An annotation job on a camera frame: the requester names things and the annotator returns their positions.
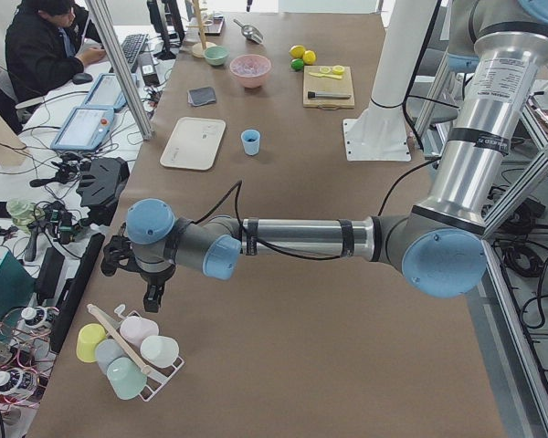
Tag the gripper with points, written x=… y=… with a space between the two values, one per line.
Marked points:
x=154 y=277

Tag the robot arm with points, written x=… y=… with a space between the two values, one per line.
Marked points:
x=437 y=246

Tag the pink cup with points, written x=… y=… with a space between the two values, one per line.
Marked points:
x=135 y=329

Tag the white cup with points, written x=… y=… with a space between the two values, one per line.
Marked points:
x=161 y=351

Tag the grey cup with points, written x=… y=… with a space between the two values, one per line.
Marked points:
x=106 y=353

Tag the yellow cup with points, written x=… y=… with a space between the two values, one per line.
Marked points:
x=89 y=337

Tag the mint green cup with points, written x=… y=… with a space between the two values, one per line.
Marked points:
x=125 y=378

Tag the light blue cup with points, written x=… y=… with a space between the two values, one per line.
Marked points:
x=250 y=139

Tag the steel ice scoop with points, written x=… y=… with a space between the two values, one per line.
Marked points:
x=250 y=32

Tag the black bar at table edge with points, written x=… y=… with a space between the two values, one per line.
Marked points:
x=72 y=295

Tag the oolong tea bottle right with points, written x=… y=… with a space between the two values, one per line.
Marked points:
x=39 y=318

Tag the oolong tea bottle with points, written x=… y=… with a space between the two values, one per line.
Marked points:
x=18 y=382
x=39 y=318

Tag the oolong tea bottle left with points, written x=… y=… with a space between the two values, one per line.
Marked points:
x=18 y=382

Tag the cream rabbit serving tray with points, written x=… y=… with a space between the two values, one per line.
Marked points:
x=193 y=144

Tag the teach pendant near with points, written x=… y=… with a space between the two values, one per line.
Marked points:
x=84 y=129

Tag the teach pendant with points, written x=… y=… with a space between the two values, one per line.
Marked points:
x=84 y=129
x=106 y=91

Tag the grey folded cloth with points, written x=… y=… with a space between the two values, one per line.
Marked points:
x=201 y=96

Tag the teach pendant far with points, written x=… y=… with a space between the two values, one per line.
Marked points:
x=106 y=91

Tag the pink bowl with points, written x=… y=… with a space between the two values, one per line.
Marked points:
x=251 y=70

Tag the black keyboard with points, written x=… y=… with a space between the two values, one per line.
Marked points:
x=132 y=46

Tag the mint green bowl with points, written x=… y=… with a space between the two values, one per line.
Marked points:
x=216 y=55

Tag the wooden stand with round base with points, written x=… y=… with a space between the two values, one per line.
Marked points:
x=198 y=49

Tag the steel muddler black tip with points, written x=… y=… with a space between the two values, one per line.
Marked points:
x=327 y=95

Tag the bamboo cutting board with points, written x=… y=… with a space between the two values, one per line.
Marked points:
x=328 y=85

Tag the seated person in black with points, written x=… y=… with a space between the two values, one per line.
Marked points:
x=43 y=46

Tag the green lime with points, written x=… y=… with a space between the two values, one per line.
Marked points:
x=297 y=64

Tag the yellow plastic knife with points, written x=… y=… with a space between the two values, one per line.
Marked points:
x=325 y=75

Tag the whole yellow lemon upper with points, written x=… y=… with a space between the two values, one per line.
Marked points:
x=297 y=51

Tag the whole yellow lemon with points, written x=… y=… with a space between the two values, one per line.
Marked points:
x=309 y=57
x=297 y=51

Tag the whole yellow lemon lower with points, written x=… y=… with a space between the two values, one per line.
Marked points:
x=309 y=57

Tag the lemon slice lower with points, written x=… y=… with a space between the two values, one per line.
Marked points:
x=338 y=70

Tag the wooden rack handle rod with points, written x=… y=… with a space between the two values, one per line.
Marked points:
x=111 y=326

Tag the white wire cup rack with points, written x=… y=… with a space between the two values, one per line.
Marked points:
x=159 y=377

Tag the copper wire bottle rack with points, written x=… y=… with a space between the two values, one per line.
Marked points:
x=27 y=349

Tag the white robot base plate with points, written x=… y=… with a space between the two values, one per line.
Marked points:
x=367 y=140

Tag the aluminium frame post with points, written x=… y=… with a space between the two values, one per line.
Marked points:
x=101 y=17

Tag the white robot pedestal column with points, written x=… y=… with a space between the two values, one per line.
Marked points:
x=406 y=33

